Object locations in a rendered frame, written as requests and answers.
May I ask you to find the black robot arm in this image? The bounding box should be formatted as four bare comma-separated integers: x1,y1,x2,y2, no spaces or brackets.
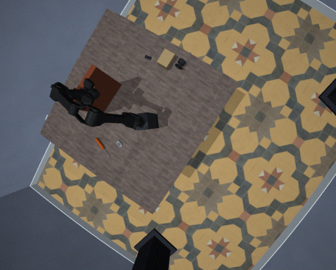
50,82,146,129

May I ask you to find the brown wooden door slab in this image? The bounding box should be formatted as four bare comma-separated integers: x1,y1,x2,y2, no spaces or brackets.
76,64,122,112

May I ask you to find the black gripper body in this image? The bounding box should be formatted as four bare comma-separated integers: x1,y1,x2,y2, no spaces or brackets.
74,79,94,110

